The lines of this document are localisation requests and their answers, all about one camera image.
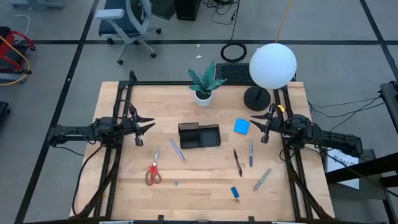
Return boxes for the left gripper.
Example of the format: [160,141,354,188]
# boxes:
[121,103,156,147]

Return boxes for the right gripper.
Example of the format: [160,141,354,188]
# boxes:
[249,104,289,144]

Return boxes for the blue sticky note pad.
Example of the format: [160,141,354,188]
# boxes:
[233,118,251,136]

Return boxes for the purple pen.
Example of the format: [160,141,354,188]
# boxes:
[169,138,187,163]

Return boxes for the red-handled scissors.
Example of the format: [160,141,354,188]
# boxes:
[144,147,162,187]

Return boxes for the black pen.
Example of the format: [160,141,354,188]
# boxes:
[233,148,243,178]

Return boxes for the black mesh desk organizer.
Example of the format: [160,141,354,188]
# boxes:
[177,121,222,150]

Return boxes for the grey pen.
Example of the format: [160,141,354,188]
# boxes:
[252,168,272,192]

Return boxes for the grey and blue office chair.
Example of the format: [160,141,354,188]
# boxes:
[95,0,162,65]

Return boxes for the white globe lamp black stand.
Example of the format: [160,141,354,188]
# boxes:
[243,42,298,112]

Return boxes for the green plant in white pot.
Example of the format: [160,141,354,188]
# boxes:
[187,60,228,108]

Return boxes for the white printed paper sheet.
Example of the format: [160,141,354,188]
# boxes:
[325,148,361,190]

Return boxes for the black metal beam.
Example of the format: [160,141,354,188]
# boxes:
[325,152,398,187]

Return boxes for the black computer tower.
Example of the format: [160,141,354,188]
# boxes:
[174,0,202,22]

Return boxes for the grey side table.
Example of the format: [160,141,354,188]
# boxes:
[319,147,392,224]

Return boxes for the black equipment case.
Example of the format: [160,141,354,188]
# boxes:
[378,80,398,134]

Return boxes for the black wheeled object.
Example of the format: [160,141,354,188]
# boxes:
[0,101,11,125]

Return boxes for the red and black cart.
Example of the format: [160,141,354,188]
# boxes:
[0,26,36,83]

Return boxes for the grey stand base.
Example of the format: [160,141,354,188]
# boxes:
[9,0,65,10]

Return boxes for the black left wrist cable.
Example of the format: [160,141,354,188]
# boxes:
[113,98,131,121]

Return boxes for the black metal table frame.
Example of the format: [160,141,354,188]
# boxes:
[70,70,335,224]

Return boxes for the coiled black cable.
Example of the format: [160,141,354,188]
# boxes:
[220,42,248,63]

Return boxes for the black floor cable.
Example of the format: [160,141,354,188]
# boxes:
[310,101,386,132]
[309,96,382,110]

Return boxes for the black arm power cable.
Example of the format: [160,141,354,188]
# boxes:
[72,144,105,217]

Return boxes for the black hanging cable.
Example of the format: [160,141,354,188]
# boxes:
[230,0,241,43]

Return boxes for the yellow hanging cable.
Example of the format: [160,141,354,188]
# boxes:
[275,0,294,44]

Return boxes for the black cable tangle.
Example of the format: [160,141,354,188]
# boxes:
[203,0,241,26]

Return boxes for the yellow hose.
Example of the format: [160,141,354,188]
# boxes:
[0,34,31,87]

